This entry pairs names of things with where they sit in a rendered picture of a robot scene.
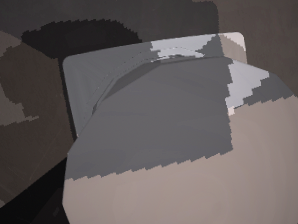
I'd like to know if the grey cylinder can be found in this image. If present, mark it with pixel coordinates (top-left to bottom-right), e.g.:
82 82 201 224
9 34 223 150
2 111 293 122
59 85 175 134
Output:
61 55 298 224

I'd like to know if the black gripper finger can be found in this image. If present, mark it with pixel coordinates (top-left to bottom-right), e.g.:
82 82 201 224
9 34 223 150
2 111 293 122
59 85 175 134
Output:
0 159 69 224

